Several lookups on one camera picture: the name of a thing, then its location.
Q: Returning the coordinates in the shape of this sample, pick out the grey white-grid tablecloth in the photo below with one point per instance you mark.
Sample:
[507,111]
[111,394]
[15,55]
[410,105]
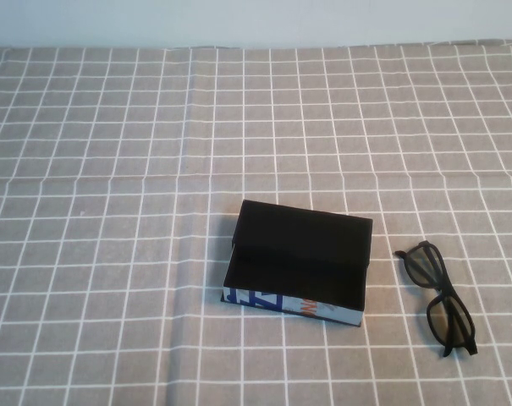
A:
[111,211]

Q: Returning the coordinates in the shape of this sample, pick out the black printed glasses case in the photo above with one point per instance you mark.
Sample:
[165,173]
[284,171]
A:
[298,237]

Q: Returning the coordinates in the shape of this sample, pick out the black frame glasses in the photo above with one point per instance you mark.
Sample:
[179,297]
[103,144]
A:
[444,287]

